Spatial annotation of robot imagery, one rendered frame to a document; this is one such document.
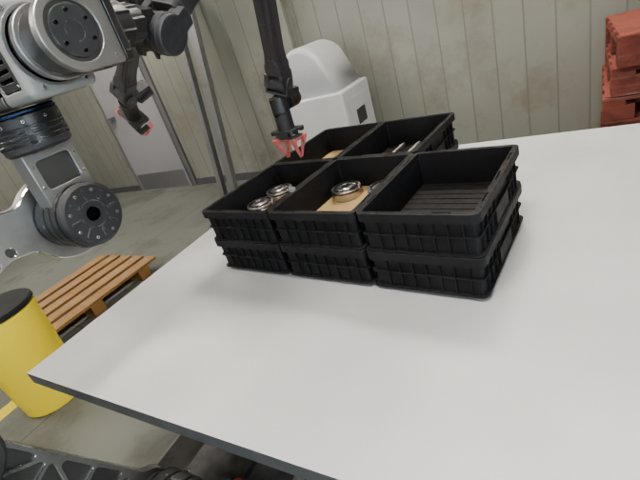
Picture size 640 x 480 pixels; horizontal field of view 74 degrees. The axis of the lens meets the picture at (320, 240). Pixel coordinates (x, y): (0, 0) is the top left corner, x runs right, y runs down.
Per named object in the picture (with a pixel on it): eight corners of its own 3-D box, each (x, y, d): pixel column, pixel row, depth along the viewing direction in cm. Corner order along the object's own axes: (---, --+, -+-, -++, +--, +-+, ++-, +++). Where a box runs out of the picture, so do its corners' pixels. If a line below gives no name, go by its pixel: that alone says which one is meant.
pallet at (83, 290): (110, 262, 390) (104, 251, 385) (165, 267, 343) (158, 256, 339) (-28, 352, 307) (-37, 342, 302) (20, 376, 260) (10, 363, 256)
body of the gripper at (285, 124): (284, 131, 146) (277, 110, 143) (305, 130, 140) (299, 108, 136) (271, 138, 142) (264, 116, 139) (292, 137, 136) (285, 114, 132)
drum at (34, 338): (74, 361, 257) (16, 283, 231) (102, 379, 234) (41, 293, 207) (10, 409, 233) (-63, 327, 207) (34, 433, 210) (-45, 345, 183)
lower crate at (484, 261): (490, 304, 96) (484, 260, 90) (373, 289, 114) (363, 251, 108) (525, 219, 123) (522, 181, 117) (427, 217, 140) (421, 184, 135)
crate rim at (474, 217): (479, 225, 87) (478, 215, 86) (355, 222, 105) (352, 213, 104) (520, 151, 114) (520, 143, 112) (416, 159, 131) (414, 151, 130)
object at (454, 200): (484, 264, 91) (478, 217, 86) (365, 254, 109) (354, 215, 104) (522, 185, 118) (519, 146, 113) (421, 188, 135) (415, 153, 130)
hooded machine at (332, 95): (390, 169, 395) (359, 27, 341) (370, 193, 356) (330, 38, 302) (332, 174, 428) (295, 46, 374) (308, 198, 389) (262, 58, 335)
